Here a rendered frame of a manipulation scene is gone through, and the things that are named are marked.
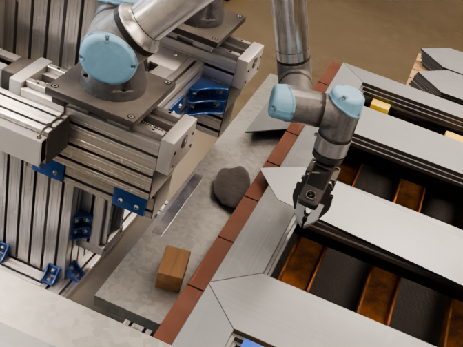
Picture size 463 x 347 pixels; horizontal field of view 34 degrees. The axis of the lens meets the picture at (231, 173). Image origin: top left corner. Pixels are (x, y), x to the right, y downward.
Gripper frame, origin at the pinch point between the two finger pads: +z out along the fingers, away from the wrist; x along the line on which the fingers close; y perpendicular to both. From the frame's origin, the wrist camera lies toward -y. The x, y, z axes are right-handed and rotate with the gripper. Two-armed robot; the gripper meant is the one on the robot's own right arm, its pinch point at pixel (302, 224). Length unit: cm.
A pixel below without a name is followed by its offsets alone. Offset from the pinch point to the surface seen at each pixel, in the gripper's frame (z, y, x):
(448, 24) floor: 87, 397, -20
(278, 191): 0.8, 10.0, 9.1
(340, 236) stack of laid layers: 3.2, 5.4, -8.9
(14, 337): -22, -78, 27
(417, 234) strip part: 1.0, 15.0, -26.0
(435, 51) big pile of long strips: 1, 129, -15
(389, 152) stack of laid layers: 2, 50, -13
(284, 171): 0.8, 19.3, 10.4
